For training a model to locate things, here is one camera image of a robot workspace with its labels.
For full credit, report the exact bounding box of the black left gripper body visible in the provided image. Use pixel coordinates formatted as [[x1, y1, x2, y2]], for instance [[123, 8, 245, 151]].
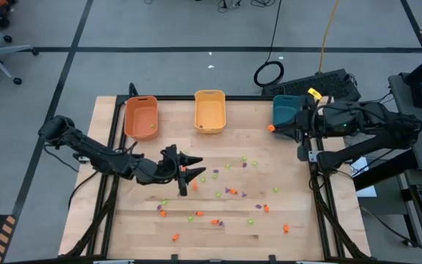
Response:
[[138, 144, 190, 197]]

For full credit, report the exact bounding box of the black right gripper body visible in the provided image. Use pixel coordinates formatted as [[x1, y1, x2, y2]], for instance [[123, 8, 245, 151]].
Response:
[[293, 95, 326, 162]]

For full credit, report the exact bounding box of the teal plastic bin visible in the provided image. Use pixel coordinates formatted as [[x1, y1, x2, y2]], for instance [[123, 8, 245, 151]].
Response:
[[272, 94, 306, 140]]

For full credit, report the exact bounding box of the black computer case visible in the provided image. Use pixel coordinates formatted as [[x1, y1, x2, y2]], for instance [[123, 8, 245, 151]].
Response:
[[261, 68, 362, 107]]

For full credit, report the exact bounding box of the yellow plastic bin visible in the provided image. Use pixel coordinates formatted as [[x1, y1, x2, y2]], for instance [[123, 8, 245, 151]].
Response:
[[193, 89, 226, 134]]

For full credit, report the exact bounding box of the orange plastic bin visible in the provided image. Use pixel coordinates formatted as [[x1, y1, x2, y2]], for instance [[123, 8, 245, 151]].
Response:
[[124, 95, 160, 142]]

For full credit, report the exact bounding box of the black desk beam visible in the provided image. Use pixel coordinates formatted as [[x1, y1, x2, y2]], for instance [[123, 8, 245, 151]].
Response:
[[352, 149, 419, 192]]

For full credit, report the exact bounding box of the white paper sheet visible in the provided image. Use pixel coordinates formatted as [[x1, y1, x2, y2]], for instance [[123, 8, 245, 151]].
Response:
[[349, 156, 377, 198]]

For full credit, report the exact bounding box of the black coiled floor cable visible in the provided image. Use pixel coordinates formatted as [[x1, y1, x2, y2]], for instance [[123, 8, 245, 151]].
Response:
[[253, 0, 285, 88]]

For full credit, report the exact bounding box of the yellow hanging cable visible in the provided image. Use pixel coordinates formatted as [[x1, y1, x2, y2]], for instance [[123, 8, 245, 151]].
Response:
[[318, 0, 341, 73]]

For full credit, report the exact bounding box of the black arm base cable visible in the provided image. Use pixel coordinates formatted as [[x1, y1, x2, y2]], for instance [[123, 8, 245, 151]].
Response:
[[67, 169, 104, 212]]

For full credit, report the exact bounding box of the black floor power cable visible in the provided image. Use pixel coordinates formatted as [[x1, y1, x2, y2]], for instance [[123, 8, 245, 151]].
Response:
[[359, 205, 422, 260]]

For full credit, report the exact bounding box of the black cable bundle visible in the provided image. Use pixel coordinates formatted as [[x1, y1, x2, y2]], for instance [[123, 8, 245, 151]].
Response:
[[216, 0, 277, 14]]

